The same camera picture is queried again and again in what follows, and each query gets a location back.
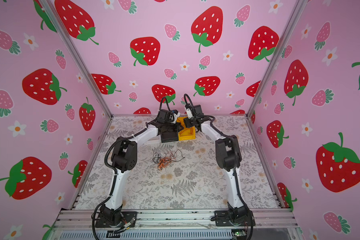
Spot orange and black cables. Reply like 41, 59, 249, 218
151, 149, 186, 171

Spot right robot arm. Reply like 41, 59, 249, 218
184, 94, 255, 228

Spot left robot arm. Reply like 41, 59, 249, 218
92, 97, 183, 232

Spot black plastic bin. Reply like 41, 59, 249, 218
160, 131, 179, 143

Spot yellow plastic bin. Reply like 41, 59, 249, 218
177, 117, 196, 141

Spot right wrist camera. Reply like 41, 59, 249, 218
185, 104, 194, 119

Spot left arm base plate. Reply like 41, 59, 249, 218
95, 211, 138, 228

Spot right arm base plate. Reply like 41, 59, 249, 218
210, 211, 256, 227

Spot aluminium frame rail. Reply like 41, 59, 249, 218
46, 209, 304, 240

